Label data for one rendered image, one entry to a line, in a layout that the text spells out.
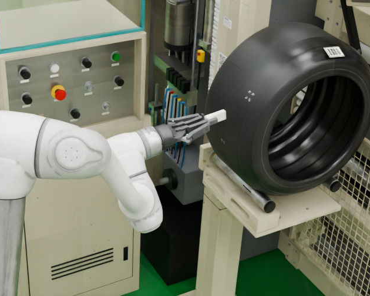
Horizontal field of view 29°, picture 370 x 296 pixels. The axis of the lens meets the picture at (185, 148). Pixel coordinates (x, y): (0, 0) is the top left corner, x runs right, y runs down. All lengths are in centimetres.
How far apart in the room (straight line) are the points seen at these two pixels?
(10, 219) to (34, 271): 145
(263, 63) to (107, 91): 77
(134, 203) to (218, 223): 100
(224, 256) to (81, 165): 163
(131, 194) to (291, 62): 65
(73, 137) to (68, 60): 118
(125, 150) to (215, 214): 91
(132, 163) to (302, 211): 77
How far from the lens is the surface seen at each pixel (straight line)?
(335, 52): 225
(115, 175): 181
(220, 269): 305
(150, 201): 202
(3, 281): 164
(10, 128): 153
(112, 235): 308
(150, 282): 341
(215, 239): 294
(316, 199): 265
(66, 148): 146
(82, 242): 303
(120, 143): 206
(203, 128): 215
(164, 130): 211
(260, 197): 242
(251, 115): 217
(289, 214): 255
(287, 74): 217
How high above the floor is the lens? 232
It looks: 32 degrees down
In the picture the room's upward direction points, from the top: 4 degrees clockwise
